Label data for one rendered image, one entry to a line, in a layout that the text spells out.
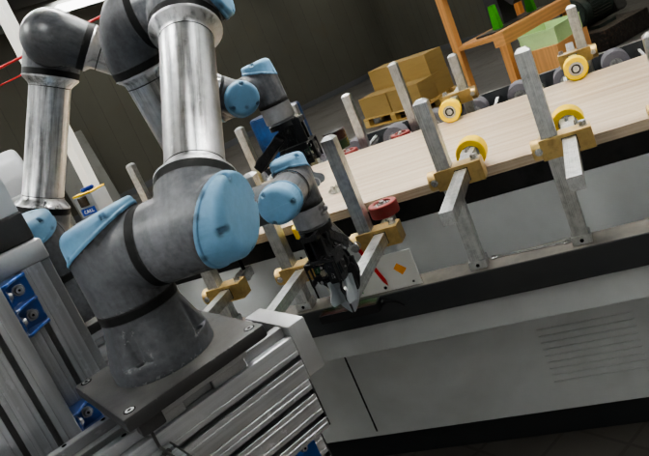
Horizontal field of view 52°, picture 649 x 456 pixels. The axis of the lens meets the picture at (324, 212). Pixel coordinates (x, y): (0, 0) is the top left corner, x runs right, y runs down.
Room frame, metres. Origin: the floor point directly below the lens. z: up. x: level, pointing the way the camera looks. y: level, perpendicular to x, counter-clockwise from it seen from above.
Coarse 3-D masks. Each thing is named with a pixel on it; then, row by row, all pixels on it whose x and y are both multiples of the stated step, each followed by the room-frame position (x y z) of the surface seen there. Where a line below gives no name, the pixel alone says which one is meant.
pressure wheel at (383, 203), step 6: (384, 198) 1.74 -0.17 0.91; (390, 198) 1.72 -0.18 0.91; (372, 204) 1.74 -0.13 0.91; (378, 204) 1.73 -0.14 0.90; (384, 204) 1.69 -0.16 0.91; (390, 204) 1.68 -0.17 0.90; (396, 204) 1.69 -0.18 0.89; (372, 210) 1.69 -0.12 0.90; (378, 210) 1.68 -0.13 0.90; (384, 210) 1.68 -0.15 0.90; (390, 210) 1.68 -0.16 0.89; (396, 210) 1.69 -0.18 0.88; (372, 216) 1.71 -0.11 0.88; (378, 216) 1.69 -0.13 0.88; (384, 216) 1.68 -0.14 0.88; (390, 216) 1.71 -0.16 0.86
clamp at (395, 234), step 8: (384, 224) 1.64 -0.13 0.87; (392, 224) 1.61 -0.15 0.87; (400, 224) 1.63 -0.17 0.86; (368, 232) 1.63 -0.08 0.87; (376, 232) 1.62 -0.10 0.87; (384, 232) 1.61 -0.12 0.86; (392, 232) 1.60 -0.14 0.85; (400, 232) 1.61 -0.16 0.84; (352, 240) 1.66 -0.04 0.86; (360, 240) 1.64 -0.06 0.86; (368, 240) 1.63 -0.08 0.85; (392, 240) 1.61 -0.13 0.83; (400, 240) 1.60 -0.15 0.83
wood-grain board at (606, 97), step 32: (640, 64) 2.07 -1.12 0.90; (576, 96) 2.01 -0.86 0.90; (608, 96) 1.85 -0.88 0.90; (640, 96) 1.71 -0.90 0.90; (448, 128) 2.31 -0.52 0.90; (480, 128) 2.11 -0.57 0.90; (512, 128) 1.94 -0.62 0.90; (608, 128) 1.55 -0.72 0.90; (640, 128) 1.51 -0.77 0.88; (352, 160) 2.47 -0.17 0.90; (384, 160) 2.23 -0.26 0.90; (416, 160) 2.04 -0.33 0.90; (512, 160) 1.64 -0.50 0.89; (384, 192) 1.83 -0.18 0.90; (416, 192) 1.75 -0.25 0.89; (288, 224) 1.93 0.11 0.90
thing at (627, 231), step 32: (640, 224) 1.41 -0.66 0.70; (512, 256) 1.53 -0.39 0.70; (544, 256) 1.46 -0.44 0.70; (576, 256) 1.43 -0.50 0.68; (608, 256) 1.40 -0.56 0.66; (640, 256) 1.37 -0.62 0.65; (384, 288) 1.63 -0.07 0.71; (416, 288) 1.59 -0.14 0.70; (448, 288) 1.55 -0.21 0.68; (480, 288) 1.52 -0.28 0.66; (512, 288) 1.49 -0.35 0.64; (352, 320) 1.67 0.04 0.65; (384, 320) 1.63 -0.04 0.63
